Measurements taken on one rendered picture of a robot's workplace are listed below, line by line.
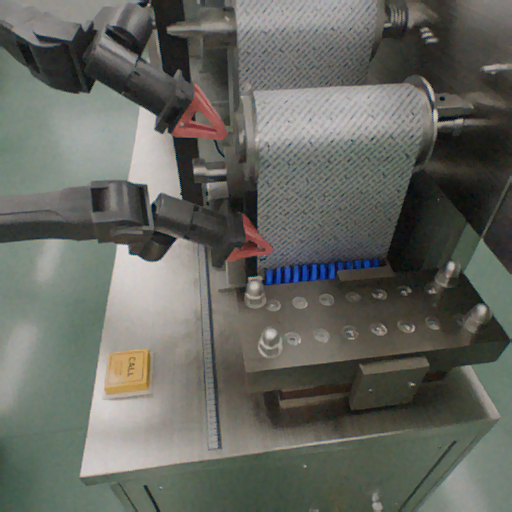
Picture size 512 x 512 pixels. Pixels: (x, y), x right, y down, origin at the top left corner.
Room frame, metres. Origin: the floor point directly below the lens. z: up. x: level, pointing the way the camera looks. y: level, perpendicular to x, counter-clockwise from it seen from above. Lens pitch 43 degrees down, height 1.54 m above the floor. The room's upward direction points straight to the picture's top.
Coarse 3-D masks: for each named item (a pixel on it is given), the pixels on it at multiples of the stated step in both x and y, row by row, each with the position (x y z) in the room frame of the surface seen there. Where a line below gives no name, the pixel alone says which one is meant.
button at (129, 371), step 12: (108, 360) 0.39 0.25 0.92; (120, 360) 0.39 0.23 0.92; (132, 360) 0.39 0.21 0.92; (144, 360) 0.39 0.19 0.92; (108, 372) 0.37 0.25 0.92; (120, 372) 0.37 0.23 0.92; (132, 372) 0.37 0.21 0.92; (144, 372) 0.37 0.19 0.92; (108, 384) 0.34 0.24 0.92; (120, 384) 0.34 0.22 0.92; (132, 384) 0.35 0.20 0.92; (144, 384) 0.35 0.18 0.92
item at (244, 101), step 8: (416, 88) 0.60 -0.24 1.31; (240, 104) 0.60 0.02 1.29; (248, 104) 0.55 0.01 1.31; (424, 104) 0.57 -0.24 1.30; (248, 112) 0.54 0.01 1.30; (424, 112) 0.56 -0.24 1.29; (248, 120) 0.53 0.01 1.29; (424, 120) 0.55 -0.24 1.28; (248, 128) 0.52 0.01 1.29; (424, 128) 0.55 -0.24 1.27; (248, 136) 0.52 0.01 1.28; (424, 136) 0.54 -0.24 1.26; (248, 144) 0.51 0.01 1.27; (248, 152) 0.51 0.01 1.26; (248, 160) 0.51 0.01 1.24; (248, 168) 0.51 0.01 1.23; (248, 176) 0.53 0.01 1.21
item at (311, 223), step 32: (288, 192) 0.51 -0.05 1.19; (320, 192) 0.52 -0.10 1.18; (352, 192) 0.52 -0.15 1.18; (384, 192) 0.53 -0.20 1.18; (288, 224) 0.51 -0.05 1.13; (320, 224) 0.52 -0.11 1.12; (352, 224) 0.53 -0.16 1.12; (384, 224) 0.53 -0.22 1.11; (288, 256) 0.51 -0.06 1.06; (320, 256) 0.52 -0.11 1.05; (352, 256) 0.53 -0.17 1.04; (384, 256) 0.54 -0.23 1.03
